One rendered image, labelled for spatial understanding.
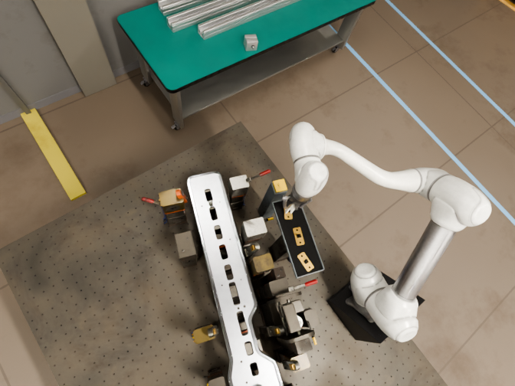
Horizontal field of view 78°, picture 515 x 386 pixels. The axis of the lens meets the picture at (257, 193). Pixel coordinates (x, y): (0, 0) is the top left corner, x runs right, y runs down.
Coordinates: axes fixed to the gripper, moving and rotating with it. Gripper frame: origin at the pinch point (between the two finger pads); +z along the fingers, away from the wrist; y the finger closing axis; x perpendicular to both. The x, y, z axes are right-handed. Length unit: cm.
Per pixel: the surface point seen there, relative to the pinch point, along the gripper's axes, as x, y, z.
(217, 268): 24.0, 32.8, 20.5
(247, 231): 8.7, 18.8, 9.5
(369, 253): -1, -100, 121
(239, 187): -16.1, 21.9, 14.5
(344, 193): -56, -85, 121
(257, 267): 25.1, 14.6, 12.6
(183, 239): 10, 49, 17
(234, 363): 65, 25, 21
